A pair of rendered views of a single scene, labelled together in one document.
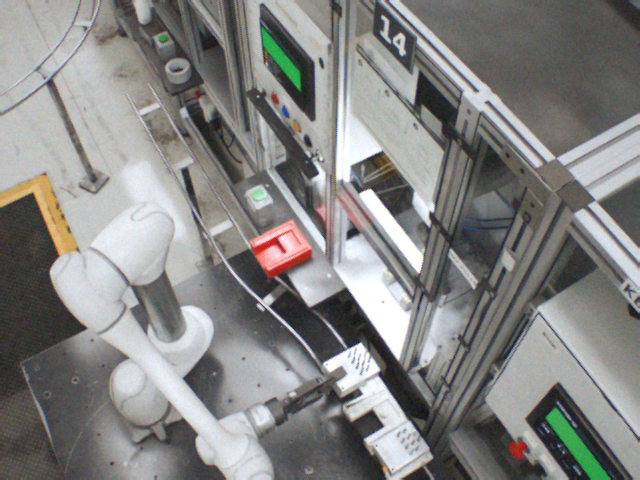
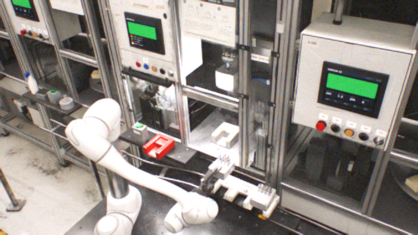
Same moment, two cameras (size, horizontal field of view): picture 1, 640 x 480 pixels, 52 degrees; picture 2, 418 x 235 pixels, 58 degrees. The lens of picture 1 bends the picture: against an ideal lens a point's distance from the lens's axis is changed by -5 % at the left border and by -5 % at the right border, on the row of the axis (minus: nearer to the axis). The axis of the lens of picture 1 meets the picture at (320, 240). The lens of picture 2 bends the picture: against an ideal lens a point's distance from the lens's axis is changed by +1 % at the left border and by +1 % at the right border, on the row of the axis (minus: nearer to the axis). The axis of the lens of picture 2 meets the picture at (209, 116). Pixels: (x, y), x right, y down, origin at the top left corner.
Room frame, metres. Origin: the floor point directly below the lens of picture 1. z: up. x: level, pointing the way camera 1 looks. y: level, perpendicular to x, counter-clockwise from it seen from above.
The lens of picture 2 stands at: (-0.63, 0.60, 2.41)
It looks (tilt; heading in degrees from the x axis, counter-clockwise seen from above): 35 degrees down; 334
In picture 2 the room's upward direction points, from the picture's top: 3 degrees counter-clockwise
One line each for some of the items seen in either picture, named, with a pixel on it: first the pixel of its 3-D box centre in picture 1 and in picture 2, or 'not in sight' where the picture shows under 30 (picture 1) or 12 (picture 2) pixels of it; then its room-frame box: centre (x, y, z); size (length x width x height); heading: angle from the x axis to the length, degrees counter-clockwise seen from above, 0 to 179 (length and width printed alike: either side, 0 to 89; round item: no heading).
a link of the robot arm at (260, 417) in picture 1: (260, 420); not in sight; (0.53, 0.16, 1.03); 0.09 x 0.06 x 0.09; 30
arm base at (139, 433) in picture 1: (149, 410); not in sight; (0.66, 0.55, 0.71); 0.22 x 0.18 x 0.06; 30
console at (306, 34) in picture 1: (324, 48); (155, 30); (1.32, -0.02, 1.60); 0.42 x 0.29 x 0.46; 30
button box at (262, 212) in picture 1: (262, 205); (141, 132); (1.27, 0.18, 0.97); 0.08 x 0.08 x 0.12; 30
